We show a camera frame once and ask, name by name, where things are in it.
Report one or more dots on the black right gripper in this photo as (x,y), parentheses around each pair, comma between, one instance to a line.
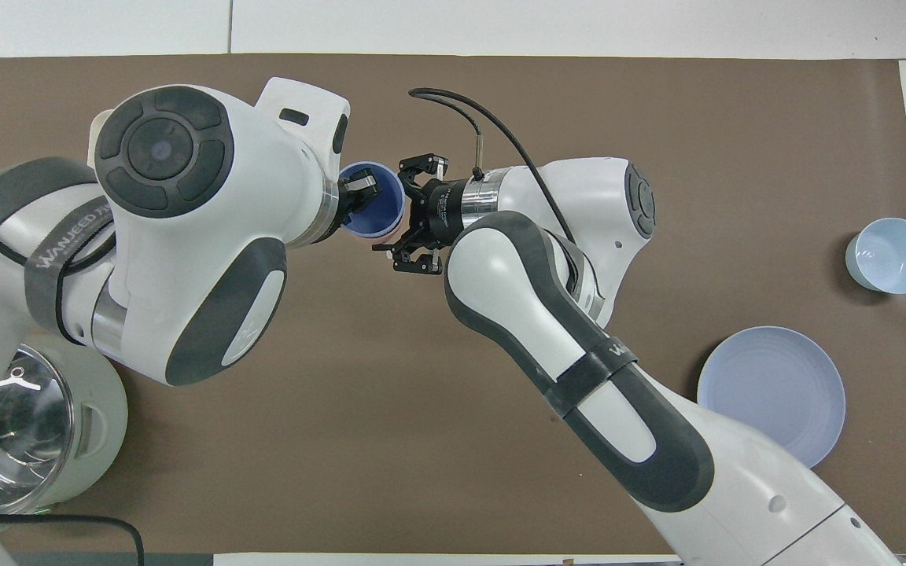
(441,212)

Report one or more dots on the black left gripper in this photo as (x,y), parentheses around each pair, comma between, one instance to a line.
(344,206)

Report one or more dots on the blue ribbed cup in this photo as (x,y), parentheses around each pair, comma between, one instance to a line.
(386,196)

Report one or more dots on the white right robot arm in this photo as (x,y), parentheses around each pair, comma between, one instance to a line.
(579,354)

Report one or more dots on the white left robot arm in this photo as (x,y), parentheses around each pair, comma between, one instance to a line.
(185,251)

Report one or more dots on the brown table mat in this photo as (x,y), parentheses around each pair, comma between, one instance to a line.
(421,432)

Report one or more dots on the grey green cooking pot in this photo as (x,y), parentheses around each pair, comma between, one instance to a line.
(99,409)

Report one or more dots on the lavender blue plate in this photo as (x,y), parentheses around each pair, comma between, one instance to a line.
(783,385)

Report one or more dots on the glass pot lid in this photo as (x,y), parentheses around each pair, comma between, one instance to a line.
(28,432)

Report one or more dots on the light blue bowl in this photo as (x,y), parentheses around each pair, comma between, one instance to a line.
(892,255)

